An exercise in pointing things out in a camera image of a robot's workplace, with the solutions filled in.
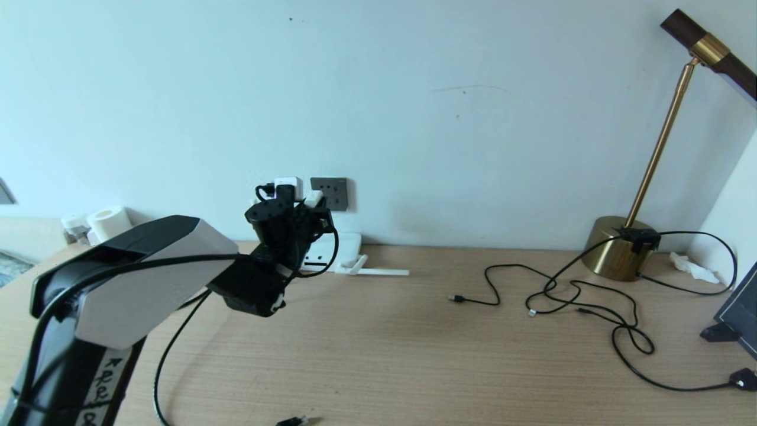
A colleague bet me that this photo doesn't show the white router with antennas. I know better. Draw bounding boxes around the white router with antennas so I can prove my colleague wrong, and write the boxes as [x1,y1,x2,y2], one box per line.
[299,232,410,277]

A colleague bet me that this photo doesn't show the white toilet paper roll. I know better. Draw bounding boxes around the white toilet paper roll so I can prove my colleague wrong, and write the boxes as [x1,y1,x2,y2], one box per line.
[88,206,134,244]

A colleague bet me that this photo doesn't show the beige upholstered furniture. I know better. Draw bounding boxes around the beige upholstered furniture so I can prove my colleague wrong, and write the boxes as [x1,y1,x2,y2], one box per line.
[0,218,69,264]

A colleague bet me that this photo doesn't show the patterned grey fabric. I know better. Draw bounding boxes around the patterned grey fabric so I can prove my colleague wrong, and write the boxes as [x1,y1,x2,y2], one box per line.
[0,251,35,289]

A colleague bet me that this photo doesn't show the brass desk lamp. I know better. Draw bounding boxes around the brass desk lamp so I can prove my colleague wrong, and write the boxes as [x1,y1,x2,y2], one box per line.
[581,8,757,282]

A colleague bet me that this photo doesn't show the black adapter block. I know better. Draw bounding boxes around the black adapter block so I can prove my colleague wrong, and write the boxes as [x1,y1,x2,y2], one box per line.
[615,227,662,254]

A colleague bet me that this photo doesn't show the crumpled white tissue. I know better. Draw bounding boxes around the crumpled white tissue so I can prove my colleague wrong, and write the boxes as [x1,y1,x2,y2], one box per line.
[669,251,720,283]

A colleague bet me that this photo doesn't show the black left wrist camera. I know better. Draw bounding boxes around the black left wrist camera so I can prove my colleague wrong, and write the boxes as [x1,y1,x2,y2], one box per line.
[255,176,303,205]

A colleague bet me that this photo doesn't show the grey wall power socket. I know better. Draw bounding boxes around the grey wall power socket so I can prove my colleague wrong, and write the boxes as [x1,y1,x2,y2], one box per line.
[310,177,348,212]

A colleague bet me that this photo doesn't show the black usb cables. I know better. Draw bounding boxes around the black usb cables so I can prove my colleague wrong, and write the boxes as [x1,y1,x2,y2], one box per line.
[448,264,655,356]

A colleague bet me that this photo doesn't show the black ethernet cable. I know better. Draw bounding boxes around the black ethernet cable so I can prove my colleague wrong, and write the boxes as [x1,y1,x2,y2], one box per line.
[152,290,309,426]

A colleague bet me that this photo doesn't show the black cable with silver tip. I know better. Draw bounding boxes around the black cable with silver tip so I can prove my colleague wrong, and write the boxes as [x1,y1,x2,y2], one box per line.
[525,234,629,317]

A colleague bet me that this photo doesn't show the black lamp power cable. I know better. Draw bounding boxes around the black lamp power cable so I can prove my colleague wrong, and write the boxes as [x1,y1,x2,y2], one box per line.
[637,231,738,296]

